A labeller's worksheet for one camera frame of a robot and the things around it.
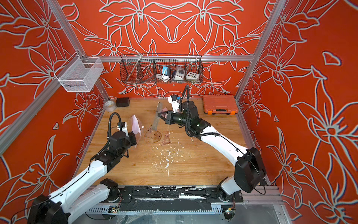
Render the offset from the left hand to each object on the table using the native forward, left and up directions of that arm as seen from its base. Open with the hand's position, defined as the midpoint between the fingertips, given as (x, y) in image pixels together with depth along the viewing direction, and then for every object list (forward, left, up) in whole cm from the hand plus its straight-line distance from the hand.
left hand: (133, 131), depth 83 cm
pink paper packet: (+32, -14, -15) cm, 39 cm away
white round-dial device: (+35, -27, +19) cm, 48 cm away
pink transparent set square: (+7, -6, -14) cm, 17 cm away
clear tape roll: (+31, +32, -13) cm, 46 cm away
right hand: (-1, -16, +16) cm, 23 cm away
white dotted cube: (+38, -35, +15) cm, 54 cm away
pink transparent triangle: (+3, -19, -15) cm, 24 cm away
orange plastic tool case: (+36, -59, -9) cm, 70 cm away
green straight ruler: (+33, -9, -17) cm, 38 cm away
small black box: (+36, +23, -13) cm, 45 cm away
